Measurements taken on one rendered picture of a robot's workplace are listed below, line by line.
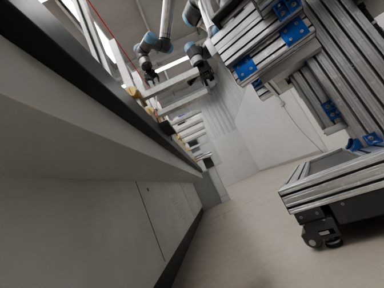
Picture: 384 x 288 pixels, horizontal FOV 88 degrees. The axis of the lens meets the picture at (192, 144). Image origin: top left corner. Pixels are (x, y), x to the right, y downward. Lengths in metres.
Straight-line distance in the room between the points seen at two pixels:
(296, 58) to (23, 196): 1.07
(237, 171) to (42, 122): 9.81
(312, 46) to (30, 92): 1.01
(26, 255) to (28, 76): 0.32
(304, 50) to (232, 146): 9.24
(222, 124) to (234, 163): 2.08
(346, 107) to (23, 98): 1.06
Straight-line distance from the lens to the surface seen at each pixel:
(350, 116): 1.08
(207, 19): 1.41
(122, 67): 1.02
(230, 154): 10.08
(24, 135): 0.38
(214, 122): 10.47
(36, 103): 0.33
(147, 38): 1.38
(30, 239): 0.52
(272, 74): 1.07
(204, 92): 1.19
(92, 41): 0.77
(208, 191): 3.71
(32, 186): 0.56
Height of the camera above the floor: 0.34
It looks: 13 degrees up
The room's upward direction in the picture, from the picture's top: 25 degrees counter-clockwise
